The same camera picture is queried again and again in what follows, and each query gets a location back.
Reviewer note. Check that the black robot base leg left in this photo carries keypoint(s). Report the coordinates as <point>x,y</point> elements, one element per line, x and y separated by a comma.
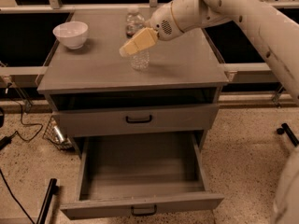
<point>51,191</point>

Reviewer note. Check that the open grey bottom drawer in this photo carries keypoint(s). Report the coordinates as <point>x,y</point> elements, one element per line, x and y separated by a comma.
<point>139,175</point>

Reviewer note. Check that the wire mesh basket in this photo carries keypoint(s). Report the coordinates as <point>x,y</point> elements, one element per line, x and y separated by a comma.
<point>54,135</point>

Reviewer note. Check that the grey middle drawer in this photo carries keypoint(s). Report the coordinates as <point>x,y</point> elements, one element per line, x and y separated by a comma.
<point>151,119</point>

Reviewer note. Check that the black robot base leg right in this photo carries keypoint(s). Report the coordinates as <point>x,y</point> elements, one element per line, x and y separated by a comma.
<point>285,128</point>

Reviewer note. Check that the grey drawer cabinet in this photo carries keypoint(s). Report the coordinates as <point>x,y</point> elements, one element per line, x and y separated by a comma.
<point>183,71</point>

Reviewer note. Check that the white ceramic bowl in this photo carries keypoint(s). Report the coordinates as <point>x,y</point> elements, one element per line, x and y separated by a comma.
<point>72,34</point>

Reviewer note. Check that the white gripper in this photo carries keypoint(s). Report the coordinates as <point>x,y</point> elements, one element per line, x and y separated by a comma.
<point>163,24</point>

